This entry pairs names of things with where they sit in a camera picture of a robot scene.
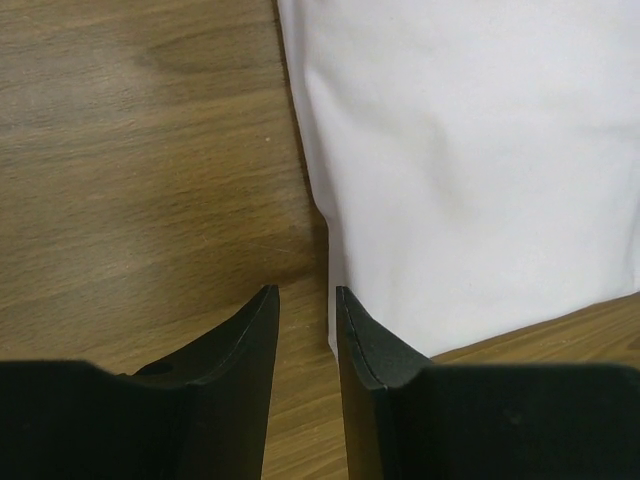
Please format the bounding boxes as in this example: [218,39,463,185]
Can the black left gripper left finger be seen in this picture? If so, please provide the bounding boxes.
[1,286,279,479]

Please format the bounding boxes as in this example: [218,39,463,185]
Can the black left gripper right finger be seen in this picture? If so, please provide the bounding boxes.
[336,287,639,479]

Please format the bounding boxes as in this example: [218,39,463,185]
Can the white floral print t-shirt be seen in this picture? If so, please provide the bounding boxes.
[278,1,639,356]

